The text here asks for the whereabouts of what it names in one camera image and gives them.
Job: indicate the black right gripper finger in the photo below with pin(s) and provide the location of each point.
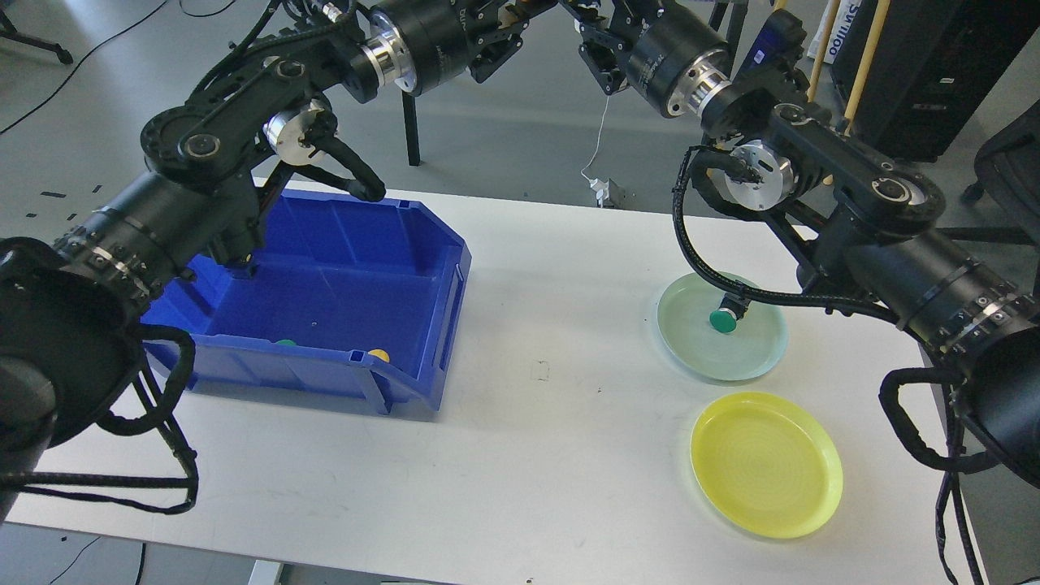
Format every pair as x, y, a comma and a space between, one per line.
605, 51

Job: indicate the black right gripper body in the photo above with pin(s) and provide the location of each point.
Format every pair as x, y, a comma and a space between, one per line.
676, 60

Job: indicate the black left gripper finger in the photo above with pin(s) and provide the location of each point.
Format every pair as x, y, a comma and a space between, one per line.
493, 48

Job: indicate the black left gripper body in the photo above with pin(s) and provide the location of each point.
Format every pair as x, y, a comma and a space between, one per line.
431, 42

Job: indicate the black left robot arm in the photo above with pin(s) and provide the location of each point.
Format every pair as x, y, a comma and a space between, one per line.
75, 352

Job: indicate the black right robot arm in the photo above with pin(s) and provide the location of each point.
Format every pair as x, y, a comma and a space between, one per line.
861, 228

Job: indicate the light green plate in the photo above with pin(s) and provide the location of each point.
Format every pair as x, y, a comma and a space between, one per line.
754, 349

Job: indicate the yellow plate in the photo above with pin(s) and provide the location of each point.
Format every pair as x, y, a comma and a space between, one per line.
766, 465

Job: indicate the black stool legs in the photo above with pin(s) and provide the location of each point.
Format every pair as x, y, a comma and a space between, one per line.
410, 119

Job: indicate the black easel legs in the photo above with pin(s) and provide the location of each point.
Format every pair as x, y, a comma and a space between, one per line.
732, 12

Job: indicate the white power plug block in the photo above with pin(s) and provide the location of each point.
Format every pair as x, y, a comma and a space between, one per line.
608, 195

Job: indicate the wooden pole middle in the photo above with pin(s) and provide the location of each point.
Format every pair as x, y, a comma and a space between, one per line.
819, 58

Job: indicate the wooden pole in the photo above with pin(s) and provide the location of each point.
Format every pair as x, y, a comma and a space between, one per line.
865, 65
819, 58

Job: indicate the white printed bag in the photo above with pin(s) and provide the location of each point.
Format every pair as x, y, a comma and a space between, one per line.
842, 26

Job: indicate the wooden pole right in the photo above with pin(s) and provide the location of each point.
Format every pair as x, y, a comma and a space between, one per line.
865, 65

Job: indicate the blue plastic storage bin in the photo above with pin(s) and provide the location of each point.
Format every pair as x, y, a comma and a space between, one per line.
338, 276

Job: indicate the black cabinet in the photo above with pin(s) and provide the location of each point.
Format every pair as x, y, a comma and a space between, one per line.
934, 63

